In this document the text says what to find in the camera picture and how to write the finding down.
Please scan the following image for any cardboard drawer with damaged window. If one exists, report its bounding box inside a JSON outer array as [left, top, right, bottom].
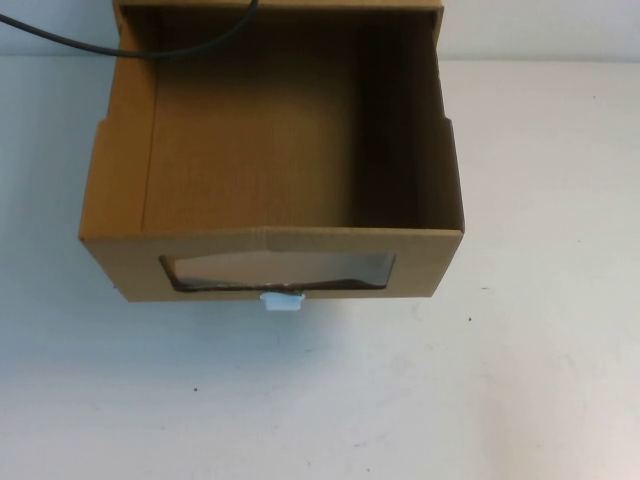
[[77, 3, 466, 305]]

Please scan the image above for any black cable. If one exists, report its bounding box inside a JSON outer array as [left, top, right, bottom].
[[0, 0, 260, 56]]

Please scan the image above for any white handle under damaged window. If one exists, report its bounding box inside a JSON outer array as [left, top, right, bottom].
[[258, 290, 306, 316]]

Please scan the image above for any cardboard shell of damaged-window drawer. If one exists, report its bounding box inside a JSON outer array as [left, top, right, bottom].
[[113, 0, 447, 32]]

